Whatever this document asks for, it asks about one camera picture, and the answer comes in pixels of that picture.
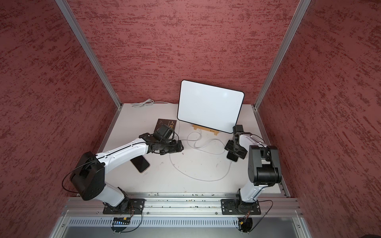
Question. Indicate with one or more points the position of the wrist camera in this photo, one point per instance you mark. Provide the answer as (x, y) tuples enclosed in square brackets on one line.
[(238, 129), (164, 133)]

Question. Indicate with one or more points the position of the aluminium left corner post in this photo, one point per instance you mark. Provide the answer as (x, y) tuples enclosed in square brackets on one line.
[(79, 34)]

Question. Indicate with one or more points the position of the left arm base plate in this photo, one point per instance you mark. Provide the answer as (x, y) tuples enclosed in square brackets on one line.
[(130, 206)]

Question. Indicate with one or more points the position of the aluminium corner post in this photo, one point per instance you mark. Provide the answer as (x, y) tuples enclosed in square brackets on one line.
[(79, 34), (287, 39)]

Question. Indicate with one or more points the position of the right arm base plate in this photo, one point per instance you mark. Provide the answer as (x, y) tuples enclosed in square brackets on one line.
[(236, 207)]

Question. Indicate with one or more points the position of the white board black frame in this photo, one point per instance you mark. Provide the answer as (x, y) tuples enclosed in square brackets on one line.
[(209, 106)]

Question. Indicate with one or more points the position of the black smartphone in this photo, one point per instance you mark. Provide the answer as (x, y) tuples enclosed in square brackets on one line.
[(140, 163), (232, 156)]

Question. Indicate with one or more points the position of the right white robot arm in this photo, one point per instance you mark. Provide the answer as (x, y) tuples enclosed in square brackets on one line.
[(264, 169)]

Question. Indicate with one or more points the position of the dark portrait book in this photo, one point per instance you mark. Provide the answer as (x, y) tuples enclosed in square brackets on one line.
[(167, 122)]

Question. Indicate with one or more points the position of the perforated white vent strip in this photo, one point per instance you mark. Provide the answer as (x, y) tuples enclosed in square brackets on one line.
[(156, 222)]

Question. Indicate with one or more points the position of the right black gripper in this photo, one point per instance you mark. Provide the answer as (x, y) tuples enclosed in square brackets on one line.
[(241, 154)]

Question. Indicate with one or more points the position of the left black connector board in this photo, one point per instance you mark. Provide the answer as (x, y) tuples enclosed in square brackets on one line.
[(121, 220)]

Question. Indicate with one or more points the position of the aluminium right corner post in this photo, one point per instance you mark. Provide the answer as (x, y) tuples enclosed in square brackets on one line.
[(287, 39)]

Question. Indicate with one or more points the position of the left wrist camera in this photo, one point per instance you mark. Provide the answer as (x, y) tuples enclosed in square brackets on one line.
[(164, 133)]

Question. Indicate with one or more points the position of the wooden board stand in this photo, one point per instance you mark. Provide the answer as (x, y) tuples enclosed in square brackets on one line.
[(197, 127)]

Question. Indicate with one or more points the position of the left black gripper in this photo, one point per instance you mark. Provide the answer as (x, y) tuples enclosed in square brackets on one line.
[(173, 149)]

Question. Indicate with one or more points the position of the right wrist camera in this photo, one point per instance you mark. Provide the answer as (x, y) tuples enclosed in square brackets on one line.
[(238, 129)]

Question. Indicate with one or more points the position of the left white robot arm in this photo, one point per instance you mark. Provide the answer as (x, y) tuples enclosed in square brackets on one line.
[(88, 177)]

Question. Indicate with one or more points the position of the aluminium mounting rail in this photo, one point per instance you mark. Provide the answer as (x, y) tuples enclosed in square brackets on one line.
[(187, 205)]

